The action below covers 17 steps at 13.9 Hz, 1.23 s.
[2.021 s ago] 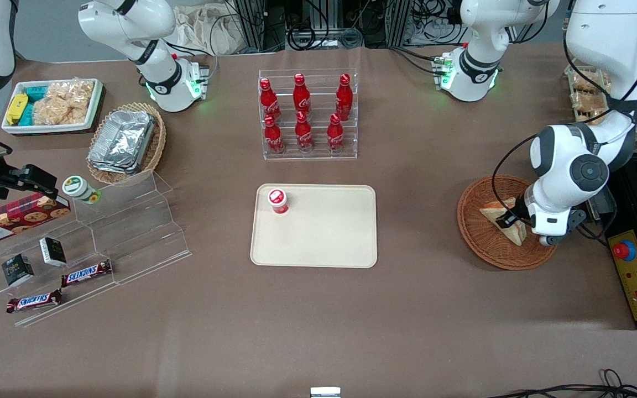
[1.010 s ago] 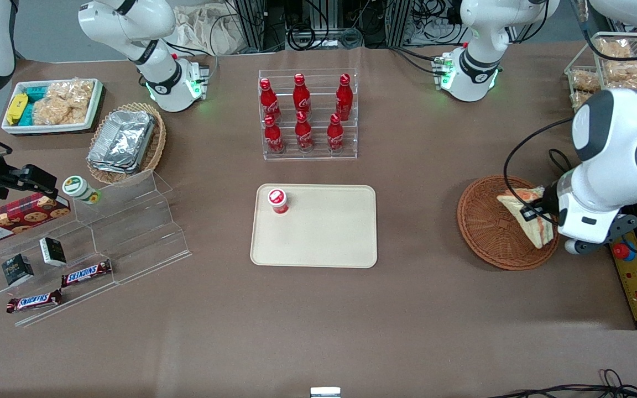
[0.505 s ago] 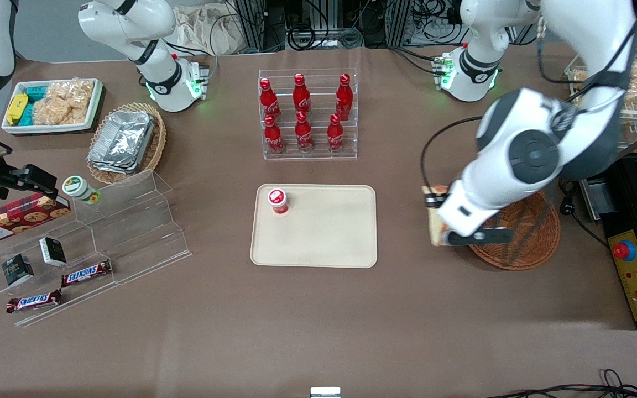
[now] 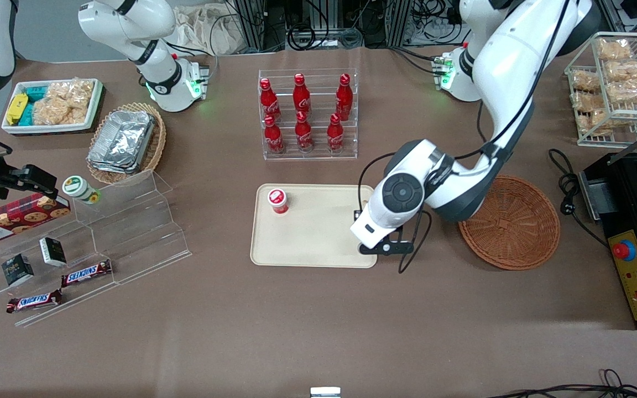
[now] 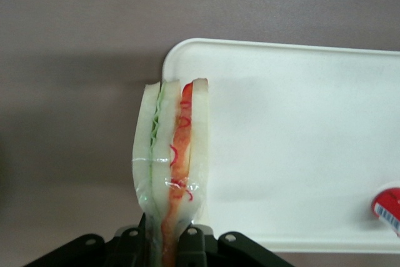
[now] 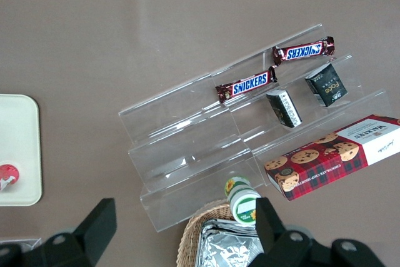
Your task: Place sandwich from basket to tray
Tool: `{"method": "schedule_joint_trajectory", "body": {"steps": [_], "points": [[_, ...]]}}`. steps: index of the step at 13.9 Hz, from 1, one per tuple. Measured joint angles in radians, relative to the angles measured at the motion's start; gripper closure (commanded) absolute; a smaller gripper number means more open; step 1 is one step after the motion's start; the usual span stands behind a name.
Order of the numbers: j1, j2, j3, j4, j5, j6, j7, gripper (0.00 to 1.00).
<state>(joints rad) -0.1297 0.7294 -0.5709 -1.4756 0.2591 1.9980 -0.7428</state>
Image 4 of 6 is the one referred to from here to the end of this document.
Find beige plastic tray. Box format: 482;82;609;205
250;184;378;269

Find oval tan wicker basket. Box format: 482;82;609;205
86;102;167;186

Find round brown wicker basket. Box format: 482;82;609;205
457;175;561;271

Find green lidded white jar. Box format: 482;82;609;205
62;175;102;206

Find red cookie box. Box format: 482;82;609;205
0;193;71;248

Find white rectangular plastic bin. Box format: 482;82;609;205
1;78;104;135

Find small black box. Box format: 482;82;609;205
39;237;68;268
1;254;35;287

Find clear bag of crackers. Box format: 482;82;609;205
48;80;96;107
32;95;88;127

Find clear acrylic bottle rack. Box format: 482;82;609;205
258;69;359;161

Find yellow snack packet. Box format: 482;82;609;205
7;93;29;126

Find red capped small cup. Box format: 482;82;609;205
267;188;290;216

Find red cola bottle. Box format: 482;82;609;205
295;111;315;153
326;114;346;154
259;78;281;123
263;115;285;155
293;74;312;114
335;74;354;122

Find aluminium foil container stack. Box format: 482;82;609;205
87;109;157;175

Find Snickers chocolate bar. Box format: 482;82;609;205
6;289;64;315
61;259;113;289

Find clear acrylic stepped shelf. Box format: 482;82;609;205
0;170;192;328

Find beige cloth bag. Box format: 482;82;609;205
171;4;242;55

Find fried snack clear bag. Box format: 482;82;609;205
578;109;624;137
606;77;637;104
571;71;602;92
571;91;607;112
597;39;632;61
604;59;637;81

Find black base cable bundle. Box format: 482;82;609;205
389;45;442;76

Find coiled black cable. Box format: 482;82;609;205
286;23;364;51

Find thin black base cable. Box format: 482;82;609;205
164;40;220;81

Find aluminium profile post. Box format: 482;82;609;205
233;0;268;54
388;0;414;48

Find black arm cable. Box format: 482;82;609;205
357;0;571;275

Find white wire basket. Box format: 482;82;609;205
564;32;637;149

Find black floor cables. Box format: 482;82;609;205
487;368;637;398

